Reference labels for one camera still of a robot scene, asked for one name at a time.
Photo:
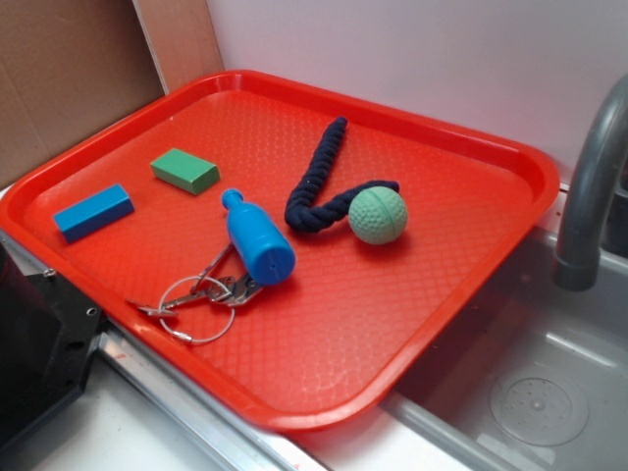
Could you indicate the green rectangular block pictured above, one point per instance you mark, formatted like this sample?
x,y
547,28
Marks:
x,y
185,171

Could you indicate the blue rectangular block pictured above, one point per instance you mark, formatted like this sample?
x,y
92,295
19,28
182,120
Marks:
x,y
93,213

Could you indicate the red plastic tray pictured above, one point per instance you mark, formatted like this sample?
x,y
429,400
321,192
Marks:
x,y
333,338

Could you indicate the blue toy bottle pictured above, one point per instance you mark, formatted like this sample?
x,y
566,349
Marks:
x,y
266,254

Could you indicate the green rubber ball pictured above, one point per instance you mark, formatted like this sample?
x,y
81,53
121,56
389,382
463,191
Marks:
x,y
377,215

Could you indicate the silver keys bunch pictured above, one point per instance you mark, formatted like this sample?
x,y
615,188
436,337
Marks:
x,y
229,291

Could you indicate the grey plastic sink basin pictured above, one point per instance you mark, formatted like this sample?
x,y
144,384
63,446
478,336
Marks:
x,y
527,376

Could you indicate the grey toy faucet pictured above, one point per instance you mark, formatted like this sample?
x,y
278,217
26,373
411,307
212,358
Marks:
x,y
595,213

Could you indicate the brown cardboard panel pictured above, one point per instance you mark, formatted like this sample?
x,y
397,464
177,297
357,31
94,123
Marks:
x,y
69,69

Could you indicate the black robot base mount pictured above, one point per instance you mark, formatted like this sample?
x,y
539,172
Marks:
x,y
49,332

